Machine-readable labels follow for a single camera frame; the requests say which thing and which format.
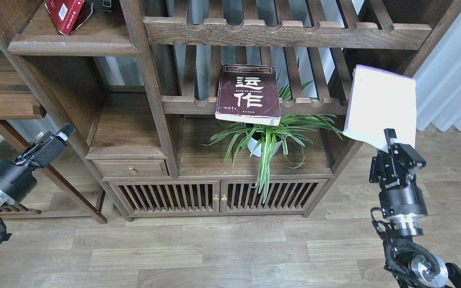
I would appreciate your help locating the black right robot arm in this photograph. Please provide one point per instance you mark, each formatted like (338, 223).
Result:
(411, 264)

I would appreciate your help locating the brass drawer knob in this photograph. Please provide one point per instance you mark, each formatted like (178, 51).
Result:
(132, 170)

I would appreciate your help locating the dark maroon book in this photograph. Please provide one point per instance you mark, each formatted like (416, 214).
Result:
(248, 93)

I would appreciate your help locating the white plant pot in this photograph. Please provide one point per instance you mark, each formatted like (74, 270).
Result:
(256, 149)

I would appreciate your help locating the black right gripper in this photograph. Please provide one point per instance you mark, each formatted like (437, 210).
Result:
(395, 170)

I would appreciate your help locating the white sheer curtain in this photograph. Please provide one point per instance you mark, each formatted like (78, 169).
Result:
(439, 83)

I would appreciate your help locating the small dark object top shelf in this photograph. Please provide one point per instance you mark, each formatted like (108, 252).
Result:
(107, 5)

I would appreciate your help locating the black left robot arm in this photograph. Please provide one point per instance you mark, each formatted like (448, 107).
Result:
(16, 179)

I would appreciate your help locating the dark wooden bookshelf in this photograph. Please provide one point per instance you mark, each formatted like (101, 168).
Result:
(139, 84)

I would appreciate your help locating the green spider plant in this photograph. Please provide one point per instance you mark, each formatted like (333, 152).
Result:
(291, 127)

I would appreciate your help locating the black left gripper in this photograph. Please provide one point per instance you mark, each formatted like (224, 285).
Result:
(16, 179)

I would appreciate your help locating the white book top shelf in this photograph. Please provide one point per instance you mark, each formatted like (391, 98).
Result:
(381, 100)

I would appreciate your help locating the red paperback book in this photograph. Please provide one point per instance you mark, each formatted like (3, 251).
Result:
(68, 15)

